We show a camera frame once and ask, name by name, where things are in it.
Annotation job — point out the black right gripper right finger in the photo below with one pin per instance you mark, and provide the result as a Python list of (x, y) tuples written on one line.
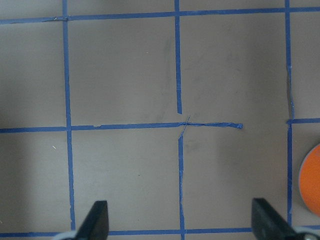
[(268, 224)]

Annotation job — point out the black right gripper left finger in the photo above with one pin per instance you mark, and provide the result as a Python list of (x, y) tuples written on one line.
[(94, 227)]

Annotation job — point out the orange metal can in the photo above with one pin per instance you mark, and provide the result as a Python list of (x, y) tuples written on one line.
[(309, 180)]

